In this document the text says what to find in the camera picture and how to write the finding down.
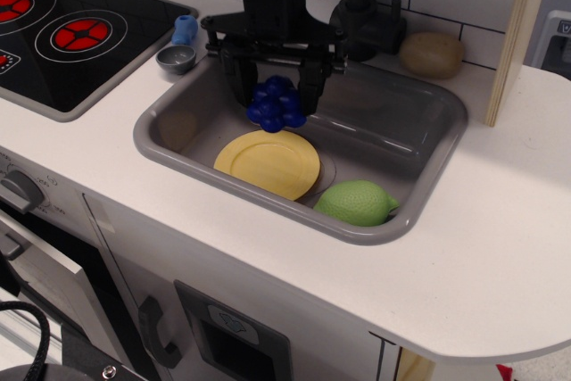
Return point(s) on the yellow toy plate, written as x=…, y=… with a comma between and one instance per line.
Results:
x=282, y=163

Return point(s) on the beige toy potato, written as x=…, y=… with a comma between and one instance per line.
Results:
x=432, y=55

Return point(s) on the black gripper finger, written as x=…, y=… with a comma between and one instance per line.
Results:
x=313, y=73
x=241, y=74

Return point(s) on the grey oven knob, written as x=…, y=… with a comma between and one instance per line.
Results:
x=20, y=192

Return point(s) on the green toy lime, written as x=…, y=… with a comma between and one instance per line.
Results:
x=360, y=203

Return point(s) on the grey plastic sink basin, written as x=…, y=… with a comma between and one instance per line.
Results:
x=371, y=124

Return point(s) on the light wooden side panel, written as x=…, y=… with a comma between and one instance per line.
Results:
x=517, y=38

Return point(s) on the white oven door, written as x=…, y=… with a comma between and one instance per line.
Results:
x=59, y=281

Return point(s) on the grey cabinet door handle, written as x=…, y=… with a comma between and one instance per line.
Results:
x=149, y=315

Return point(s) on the small grey bowl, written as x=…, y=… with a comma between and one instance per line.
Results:
x=177, y=59

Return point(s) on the grey dishwasher control panel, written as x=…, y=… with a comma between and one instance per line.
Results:
x=232, y=342

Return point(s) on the blue toy blueberries cluster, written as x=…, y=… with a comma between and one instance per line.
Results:
x=276, y=104

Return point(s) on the grey appliance in background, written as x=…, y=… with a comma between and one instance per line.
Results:
x=552, y=51

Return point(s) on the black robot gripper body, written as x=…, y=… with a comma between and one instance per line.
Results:
x=276, y=31

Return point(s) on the blue toy pepper shaker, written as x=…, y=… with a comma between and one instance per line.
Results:
x=185, y=29

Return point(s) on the black toy stove top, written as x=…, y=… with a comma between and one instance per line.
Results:
x=61, y=57

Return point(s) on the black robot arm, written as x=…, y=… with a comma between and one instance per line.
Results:
x=278, y=32

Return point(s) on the dark grey toy faucet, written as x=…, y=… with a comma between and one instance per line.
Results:
x=369, y=29

